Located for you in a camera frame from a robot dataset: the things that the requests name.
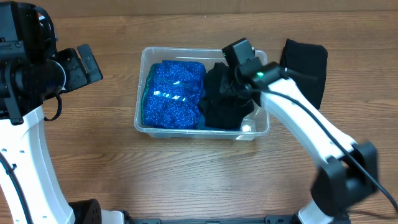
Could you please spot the black garment top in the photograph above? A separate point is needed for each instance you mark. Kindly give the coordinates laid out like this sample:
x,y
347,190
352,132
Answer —
x,y
310,61

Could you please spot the clear plastic storage bin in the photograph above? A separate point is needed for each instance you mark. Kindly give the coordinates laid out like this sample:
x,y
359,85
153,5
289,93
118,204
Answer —
x,y
254,125

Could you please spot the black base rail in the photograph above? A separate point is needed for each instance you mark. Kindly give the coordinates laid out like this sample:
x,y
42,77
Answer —
x,y
211,221

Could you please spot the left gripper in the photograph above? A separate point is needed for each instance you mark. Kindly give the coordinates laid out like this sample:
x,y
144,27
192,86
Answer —
x,y
68,58

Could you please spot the blue denim jeans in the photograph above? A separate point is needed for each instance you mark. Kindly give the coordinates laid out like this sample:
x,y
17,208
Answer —
x,y
202,125

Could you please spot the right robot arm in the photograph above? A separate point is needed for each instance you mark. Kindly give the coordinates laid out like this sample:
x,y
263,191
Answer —
x,y
347,170

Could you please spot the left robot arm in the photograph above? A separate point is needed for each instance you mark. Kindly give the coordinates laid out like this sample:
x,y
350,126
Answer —
x,y
33,71

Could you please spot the sparkly blue garment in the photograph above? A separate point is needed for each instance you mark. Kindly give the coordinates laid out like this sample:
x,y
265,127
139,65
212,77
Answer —
x,y
171,95

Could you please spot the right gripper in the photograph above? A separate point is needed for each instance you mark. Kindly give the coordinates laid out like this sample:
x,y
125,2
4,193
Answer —
x,y
242,94

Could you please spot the black garment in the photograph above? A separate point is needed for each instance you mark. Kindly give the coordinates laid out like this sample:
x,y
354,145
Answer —
x,y
310,61
220,109

